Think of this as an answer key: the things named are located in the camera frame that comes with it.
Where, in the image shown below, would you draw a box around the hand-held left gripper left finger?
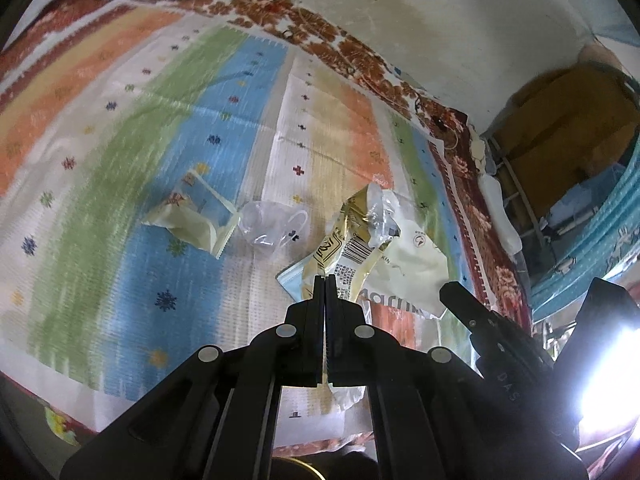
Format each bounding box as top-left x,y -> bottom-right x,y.
60,275 -> 326,480

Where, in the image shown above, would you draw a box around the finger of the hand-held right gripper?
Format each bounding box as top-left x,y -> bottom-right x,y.
439,282 -> 501,341

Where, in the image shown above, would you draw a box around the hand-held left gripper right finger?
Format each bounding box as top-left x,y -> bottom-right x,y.
325,276 -> 588,480

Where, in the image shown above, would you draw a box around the white printed plastic wrapper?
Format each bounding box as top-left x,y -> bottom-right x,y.
276,183 -> 451,411

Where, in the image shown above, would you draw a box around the clear plastic cup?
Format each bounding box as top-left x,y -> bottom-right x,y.
239,200 -> 308,257

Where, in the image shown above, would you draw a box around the brown bin with gold rim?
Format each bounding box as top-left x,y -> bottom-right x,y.
272,452 -> 381,480

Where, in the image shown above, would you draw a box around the pale snack wrapper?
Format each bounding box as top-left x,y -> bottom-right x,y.
141,170 -> 242,261

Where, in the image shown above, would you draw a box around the white cloth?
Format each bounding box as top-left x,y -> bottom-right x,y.
475,172 -> 523,256

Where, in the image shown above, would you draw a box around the blue printed curtain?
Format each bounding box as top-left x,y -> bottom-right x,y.
530,125 -> 640,311

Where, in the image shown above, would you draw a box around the metal rack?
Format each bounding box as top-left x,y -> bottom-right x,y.
487,127 -> 556,241

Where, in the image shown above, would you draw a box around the mustard hanging garment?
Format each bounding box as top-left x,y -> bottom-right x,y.
500,67 -> 640,216

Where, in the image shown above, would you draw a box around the striped colourful mat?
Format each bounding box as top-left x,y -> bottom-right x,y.
0,0 -> 501,436

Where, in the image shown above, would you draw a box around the floral blanket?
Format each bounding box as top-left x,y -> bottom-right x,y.
0,0 -> 533,461

